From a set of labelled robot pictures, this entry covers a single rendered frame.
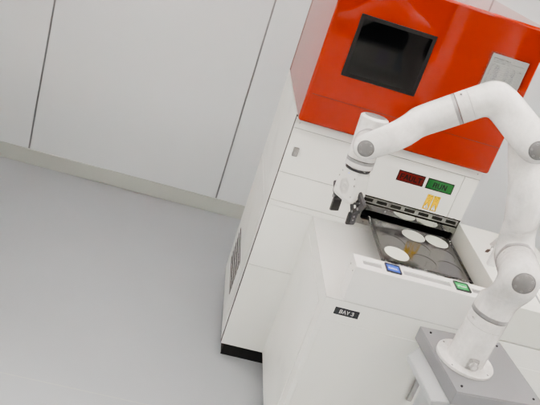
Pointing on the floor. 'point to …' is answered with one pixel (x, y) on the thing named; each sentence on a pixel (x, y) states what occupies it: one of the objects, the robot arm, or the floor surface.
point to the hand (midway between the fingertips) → (341, 214)
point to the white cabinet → (347, 347)
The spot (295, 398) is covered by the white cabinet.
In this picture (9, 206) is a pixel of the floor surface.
